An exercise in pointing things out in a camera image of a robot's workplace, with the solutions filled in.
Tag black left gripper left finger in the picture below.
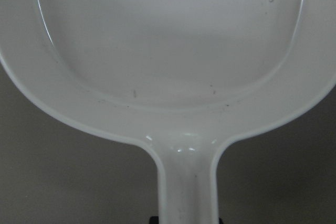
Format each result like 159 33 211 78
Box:
149 216 159 224

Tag beige plastic dustpan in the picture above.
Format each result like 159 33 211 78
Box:
1 0 335 223

